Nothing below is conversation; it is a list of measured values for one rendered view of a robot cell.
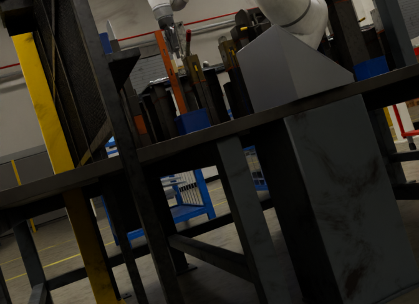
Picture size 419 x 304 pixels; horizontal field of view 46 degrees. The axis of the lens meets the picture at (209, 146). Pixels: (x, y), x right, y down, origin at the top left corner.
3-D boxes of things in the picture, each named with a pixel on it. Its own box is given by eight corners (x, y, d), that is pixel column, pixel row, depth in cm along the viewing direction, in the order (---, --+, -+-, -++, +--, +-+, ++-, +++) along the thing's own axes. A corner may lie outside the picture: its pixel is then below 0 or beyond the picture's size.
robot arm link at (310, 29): (321, 63, 176) (341, 13, 181) (300, 32, 163) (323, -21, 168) (282, 62, 186) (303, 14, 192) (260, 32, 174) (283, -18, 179)
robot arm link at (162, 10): (168, 9, 242) (171, 20, 242) (150, 12, 239) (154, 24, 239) (172, 1, 233) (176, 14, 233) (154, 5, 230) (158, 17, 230)
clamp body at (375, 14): (401, 75, 258) (380, 9, 258) (418, 70, 247) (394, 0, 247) (390, 79, 256) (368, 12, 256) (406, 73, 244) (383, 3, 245)
